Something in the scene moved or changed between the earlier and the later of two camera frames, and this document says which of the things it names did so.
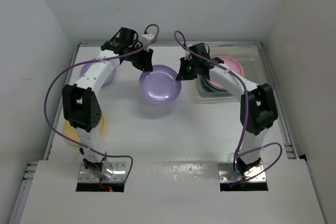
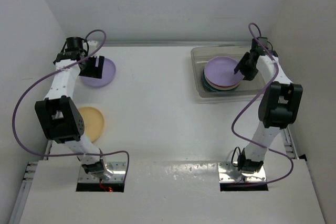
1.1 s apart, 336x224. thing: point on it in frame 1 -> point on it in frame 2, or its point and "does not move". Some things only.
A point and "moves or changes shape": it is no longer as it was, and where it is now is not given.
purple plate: x=159 y=86 moves or changes shape
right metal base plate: x=227 y=174 does not move
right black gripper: x=184 y=74 -> x=240 y=66
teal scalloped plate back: x=211 y=87 does not move
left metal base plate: x=119 y=174 does not move
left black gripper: x=145 y=64 -> x=96 y=71
